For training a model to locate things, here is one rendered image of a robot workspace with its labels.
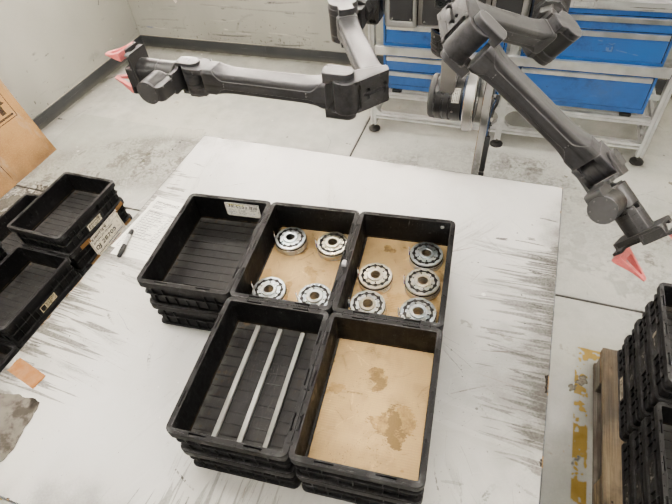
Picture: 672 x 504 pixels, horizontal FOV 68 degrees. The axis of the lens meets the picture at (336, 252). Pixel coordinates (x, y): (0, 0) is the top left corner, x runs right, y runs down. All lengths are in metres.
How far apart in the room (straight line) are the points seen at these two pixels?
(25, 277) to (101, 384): 1.08
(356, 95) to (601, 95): 2.35
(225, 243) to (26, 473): 0.85
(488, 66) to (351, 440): 0.88
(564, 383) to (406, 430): 1.23
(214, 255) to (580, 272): 1.85
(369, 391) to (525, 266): 0.75
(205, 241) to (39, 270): 1.11
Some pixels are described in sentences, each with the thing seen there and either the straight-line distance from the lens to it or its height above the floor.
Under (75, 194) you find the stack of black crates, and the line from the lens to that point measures 2.82.
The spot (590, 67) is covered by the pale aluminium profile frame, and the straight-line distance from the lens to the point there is 3.20.
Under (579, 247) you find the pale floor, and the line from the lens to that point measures 2.93.
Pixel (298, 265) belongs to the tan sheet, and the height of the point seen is 0.83.
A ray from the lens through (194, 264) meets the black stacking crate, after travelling 1.70.
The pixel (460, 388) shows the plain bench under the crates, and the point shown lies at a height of 0.70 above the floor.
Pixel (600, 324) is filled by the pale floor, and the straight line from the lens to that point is 2.64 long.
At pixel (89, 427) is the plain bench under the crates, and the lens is 1.66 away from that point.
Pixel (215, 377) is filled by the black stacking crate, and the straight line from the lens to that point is 1.43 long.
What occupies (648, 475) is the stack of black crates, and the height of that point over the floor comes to 0.38.
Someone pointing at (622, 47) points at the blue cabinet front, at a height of 0.69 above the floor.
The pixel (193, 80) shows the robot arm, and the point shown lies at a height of 1.46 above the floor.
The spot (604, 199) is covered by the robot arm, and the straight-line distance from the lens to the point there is 1.10.
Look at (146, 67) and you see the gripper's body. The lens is 1.37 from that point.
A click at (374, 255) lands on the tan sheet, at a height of 0.83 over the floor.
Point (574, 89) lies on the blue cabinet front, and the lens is 3.31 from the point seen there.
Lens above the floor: 2.03
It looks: 47 degrees down
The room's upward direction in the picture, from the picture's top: 7 degrees counter-clockwise
